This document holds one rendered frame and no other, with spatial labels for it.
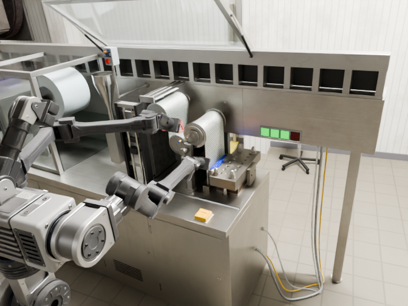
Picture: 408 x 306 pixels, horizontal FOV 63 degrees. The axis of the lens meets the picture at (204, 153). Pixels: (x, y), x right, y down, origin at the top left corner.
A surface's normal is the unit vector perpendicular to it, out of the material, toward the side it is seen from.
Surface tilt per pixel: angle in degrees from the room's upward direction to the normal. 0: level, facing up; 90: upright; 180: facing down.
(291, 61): 90
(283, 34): 90
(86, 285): 0
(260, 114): 90
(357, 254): 0
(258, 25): 90
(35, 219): 0
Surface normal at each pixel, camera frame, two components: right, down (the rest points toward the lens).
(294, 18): -0.37, 0.44
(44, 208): -0.07, -0.89
